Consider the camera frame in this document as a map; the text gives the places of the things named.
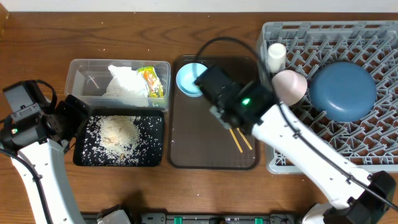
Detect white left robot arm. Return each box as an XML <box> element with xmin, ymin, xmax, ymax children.
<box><xmin>1</xmin><ymin>140</ymin><xmax>85</xmax><ymax>223</ymax></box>

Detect wooden chopstick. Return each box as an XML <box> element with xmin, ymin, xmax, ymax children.
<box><xmin>237</xmin><ymin>128</ymin><xmax>253</xmax><ymax>150</ymax></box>
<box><xmin>229</xmin><ymin>129</ymin><xmax>243</xmax><ymax>153</ymax></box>

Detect brown serving tray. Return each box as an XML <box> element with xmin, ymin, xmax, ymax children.
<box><xmin>168</xmin><ymin>55</ymin><xmax>261</xmax><ymax>170</ymax></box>

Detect clear plastic bin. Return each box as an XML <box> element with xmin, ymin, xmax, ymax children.
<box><xmin>65</xmin><ymin>59</ymin><xmax>171</xmax><ymax>111</ymax></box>

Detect dark blue plate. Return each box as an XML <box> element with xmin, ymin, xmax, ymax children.
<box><xmin>309</xmin><ymin>62</ymin><xmax>377</xmax><ymax>122</ymax></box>

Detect light blue small bowl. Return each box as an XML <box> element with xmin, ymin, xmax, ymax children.
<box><xmin>176</xmin><ymin>63</ymin><xmax>207</xmax><ymax>98</ymax></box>

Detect yellow green snack wrapper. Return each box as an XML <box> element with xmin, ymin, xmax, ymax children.
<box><xmin>137</xmin><ymin>66</ymin><xmax>164</xmax><ymax>98</ymax></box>

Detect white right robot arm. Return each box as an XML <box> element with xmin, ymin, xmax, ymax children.
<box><xmin>200</xmin><ymin>82</ymin><xmax>397</xmax><ymax>223</ymax></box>

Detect pile of rice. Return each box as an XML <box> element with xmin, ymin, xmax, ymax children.
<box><xmin>82</xmin><ymin>114</ymin><xmax>163</xmax><ymax>166</ymax></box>

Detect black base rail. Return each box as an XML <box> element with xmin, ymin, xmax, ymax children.
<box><xmin>130</xmin><ymin>213</ymin><xmax>296</xmax><ymax>224</ymax></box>

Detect grey dishwasher rack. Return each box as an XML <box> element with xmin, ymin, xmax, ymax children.
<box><xmin>257</xmin><ymin>21</ymin><xmax>397</xmax><ymax>172</ymax></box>

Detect cream cup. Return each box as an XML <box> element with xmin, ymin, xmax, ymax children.
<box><xmin>267</xmin><ymin>43</ymin><xmax>287</xmax><ymax>73</ymax></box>

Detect white napkin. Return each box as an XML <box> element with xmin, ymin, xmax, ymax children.
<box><xmin>103</xmin><ymin>65</ymin><xmax>149</xmax><ymax>107</ymax></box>

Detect black tray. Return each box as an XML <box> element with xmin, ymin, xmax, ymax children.
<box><xmin>72</xmin><ymin>108</ymin><xmax>165</xmax><ymax>167</ymax></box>

